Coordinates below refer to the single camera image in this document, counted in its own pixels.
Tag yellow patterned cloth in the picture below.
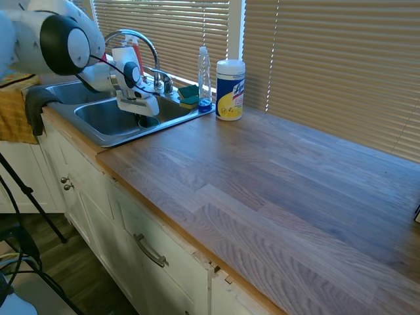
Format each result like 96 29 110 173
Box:
0 72 41 146

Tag stainless steel double sink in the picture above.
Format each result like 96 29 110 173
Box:
41 67 217 148

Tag grey hanging towel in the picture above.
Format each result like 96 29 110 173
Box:
24 85 64 137

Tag black camera tripod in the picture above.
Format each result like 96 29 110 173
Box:
0 152 68 244

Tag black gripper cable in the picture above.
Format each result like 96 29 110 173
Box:
75 54 158 98

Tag metal bar cabinet handle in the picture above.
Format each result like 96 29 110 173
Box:
133 232 170 268

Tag disinfecting wipes canister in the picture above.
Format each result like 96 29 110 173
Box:
215 58 247 121

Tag red spray bottle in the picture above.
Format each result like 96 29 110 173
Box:
125 35 144 77

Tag white lower cabinets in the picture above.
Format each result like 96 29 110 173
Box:
0 111 283 315

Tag clear dish soap bottle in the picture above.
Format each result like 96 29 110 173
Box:
197 46 213 114

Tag wide tan window blind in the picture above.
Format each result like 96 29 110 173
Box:
91 0 232 87

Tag white window frame post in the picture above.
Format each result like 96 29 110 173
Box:
228 0 247 64

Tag chrome gooseneck faucet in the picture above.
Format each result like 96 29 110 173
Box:
104 28 162 90

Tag yellow green sponge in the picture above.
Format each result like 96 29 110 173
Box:
177 84 201 100
179 95 200 111

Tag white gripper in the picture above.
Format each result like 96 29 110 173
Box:
115 88 161 125

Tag teal plastic mug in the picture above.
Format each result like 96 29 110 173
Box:
137 115 161 130

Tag black floor cables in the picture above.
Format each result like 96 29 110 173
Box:
0 226 83 315

